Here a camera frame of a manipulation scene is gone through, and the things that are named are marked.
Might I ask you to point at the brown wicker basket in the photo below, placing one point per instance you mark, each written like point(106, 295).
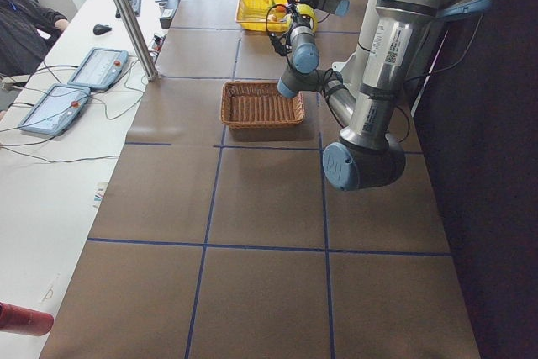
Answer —
point(259, 105)

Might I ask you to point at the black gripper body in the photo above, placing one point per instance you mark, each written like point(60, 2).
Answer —
point(292, 12)

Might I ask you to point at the upper teach pendant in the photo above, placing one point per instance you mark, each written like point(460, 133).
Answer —
point(100, 69)

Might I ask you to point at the teach pendant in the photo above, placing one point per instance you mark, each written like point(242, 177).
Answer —
point(57, 110)
point(100, 69)

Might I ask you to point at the yellow plastic basket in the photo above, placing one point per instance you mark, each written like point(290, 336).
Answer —
point(251, 15)

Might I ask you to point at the black computer mouse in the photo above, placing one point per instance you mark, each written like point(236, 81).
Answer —
point(100, 29)

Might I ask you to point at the lower teach pendant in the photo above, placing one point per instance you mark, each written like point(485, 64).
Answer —
point(57, 110)

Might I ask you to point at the red cylinder bottle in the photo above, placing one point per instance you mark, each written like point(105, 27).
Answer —
point(23, 321)

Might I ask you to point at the aluminium frame post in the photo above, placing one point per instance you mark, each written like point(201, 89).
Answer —
point(130, 22)

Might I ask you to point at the seated person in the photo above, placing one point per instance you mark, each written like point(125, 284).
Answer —
point(28, 32)

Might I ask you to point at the orange toy carrot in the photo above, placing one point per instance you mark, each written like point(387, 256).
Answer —
point(276, 12)

